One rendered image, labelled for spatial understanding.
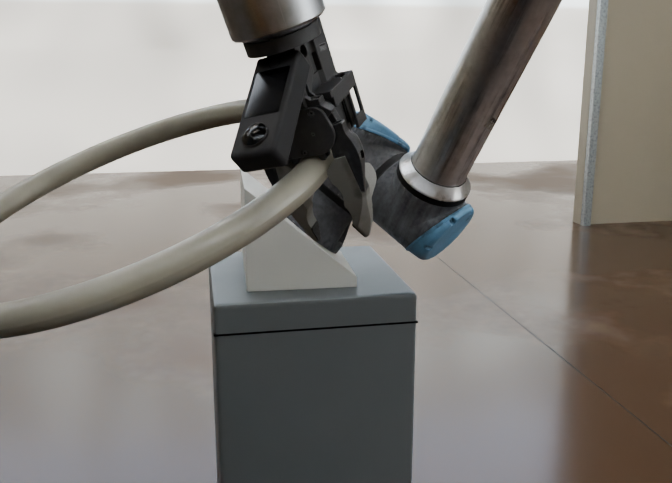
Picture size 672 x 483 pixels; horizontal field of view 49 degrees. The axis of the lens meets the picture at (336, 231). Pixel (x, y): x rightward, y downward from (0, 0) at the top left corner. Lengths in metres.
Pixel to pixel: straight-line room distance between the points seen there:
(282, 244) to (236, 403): 0.32
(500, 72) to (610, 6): 4.93
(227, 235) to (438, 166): 0.82
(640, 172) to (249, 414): 5.27
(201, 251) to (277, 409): 0.91
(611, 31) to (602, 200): 1.31
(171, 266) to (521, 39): 0.81
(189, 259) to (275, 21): 0.21
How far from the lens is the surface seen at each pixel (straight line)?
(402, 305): 1.47
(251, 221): 0.63
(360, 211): 0.71
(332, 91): 0.69
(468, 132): 1.35
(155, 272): 0.61
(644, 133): 6.42
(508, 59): 1.28
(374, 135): 1.51
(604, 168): 6.28
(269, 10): 0.65
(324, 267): 1.48
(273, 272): 1.47
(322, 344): 1.46
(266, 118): 0.64
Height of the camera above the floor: 1.30
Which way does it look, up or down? 13 degrees down
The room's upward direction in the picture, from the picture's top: straight up
